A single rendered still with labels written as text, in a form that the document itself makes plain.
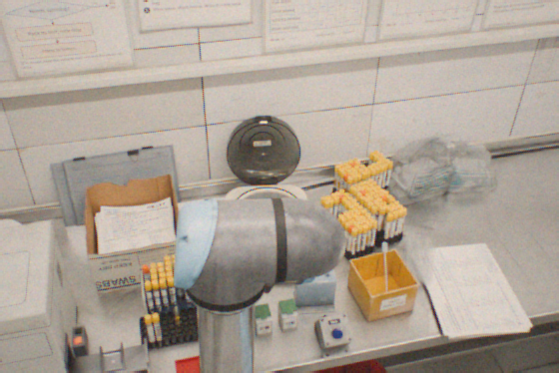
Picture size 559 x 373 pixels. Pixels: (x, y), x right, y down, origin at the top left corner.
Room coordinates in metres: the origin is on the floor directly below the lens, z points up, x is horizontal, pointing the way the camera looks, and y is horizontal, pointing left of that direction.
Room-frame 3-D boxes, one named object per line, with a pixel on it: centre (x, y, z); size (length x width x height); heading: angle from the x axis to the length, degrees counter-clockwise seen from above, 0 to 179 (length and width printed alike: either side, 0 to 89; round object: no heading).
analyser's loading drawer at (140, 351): (0.83, 0.40, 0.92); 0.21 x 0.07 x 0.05; 104
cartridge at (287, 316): (0.98, -0.03, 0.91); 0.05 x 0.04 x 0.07; 14
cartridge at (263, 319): (0.96, 0.04, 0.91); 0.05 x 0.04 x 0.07; 14
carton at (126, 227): (1.23, 0.39, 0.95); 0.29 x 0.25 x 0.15; 14
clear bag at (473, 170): (1.59, -0.61, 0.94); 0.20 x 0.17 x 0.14; 87
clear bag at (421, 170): (1.55, -0.45, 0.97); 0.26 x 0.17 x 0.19; 118
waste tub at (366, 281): (1.07, -0.27, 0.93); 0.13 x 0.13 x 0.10; 19
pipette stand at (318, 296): (1.05, -0.10, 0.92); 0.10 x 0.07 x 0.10; 96
